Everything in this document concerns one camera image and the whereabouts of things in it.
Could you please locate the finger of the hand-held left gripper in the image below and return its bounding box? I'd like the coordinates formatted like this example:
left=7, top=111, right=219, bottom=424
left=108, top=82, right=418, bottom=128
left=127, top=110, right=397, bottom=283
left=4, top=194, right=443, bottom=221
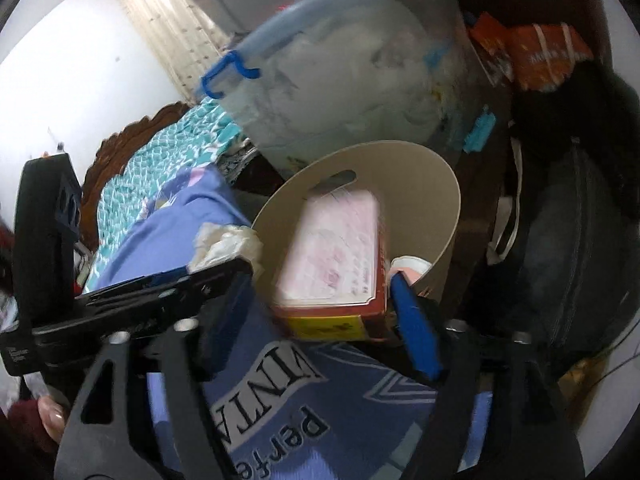
left=32, top=257, right=256, bottom=356

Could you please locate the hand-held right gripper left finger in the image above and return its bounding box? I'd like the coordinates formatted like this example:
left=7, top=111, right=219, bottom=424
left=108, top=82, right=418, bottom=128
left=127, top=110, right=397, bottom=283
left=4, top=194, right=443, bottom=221
left=54, top=280, right=262, bottom=480

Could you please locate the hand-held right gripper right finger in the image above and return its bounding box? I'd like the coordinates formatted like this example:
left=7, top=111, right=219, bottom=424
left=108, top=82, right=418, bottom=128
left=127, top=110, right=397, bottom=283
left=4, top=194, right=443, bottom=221
left=389, top=269, right=587, bottom=480

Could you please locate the white tissue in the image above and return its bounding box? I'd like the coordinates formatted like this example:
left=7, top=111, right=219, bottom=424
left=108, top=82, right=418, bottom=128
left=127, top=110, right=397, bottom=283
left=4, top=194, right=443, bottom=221
left=187, top=222, right=266, bottom=282

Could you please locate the pink cardboard box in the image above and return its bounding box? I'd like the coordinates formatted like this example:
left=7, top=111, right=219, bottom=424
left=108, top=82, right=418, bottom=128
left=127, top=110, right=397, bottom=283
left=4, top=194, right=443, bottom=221
left=270, top=189, right=397, bottom=345

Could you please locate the beige round bin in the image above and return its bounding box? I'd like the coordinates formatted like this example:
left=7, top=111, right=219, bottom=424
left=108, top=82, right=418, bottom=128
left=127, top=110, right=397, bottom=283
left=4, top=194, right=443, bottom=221
left=250, top=140, right=462, bottom=311

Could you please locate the person's left hand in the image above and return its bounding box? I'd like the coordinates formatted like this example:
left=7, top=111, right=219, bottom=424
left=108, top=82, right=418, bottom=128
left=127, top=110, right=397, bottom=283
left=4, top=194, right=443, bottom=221
left=40, top=399, right=69, bottom=443

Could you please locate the white paper cup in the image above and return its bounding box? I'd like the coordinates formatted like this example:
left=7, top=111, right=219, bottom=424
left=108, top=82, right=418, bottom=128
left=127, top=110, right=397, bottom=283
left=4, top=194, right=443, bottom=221
left=390, top=255, right=434, bottom=282

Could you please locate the blue printed blanket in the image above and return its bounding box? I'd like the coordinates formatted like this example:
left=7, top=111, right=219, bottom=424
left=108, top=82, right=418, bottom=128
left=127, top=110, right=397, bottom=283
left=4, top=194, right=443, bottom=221
left=82, top=165, right=493, bottom=480

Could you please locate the brown wooden headboard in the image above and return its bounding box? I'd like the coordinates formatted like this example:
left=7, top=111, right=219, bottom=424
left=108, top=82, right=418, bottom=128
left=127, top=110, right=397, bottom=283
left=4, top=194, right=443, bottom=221
left=80, top=102, right=193, bottom=256

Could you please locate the teal patterned quilt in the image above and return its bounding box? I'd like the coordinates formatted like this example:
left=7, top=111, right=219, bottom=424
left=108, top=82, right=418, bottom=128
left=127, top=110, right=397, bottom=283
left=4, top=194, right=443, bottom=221
left=82, top=100, right=251, bottom=293

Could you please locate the black bag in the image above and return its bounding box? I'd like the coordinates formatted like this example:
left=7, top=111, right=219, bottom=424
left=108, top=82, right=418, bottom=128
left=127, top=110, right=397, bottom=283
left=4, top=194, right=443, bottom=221
left=462, top=67, right=640, bottom=361

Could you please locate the beige curtain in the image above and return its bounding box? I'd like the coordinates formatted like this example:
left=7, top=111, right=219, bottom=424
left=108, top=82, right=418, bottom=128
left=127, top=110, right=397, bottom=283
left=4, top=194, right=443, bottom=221
left=112, top=0, right=237, bottom=105

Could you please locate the orange snack packet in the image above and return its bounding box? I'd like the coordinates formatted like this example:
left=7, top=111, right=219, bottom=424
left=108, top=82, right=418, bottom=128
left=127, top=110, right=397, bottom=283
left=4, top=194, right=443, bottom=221
left=469, top=12, right=595, bottom=93

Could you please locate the white bag strap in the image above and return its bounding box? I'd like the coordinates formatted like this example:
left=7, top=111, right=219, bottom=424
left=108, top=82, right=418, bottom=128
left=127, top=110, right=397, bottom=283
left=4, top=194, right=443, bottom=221
left=486, top=120, right=527, bottom=267

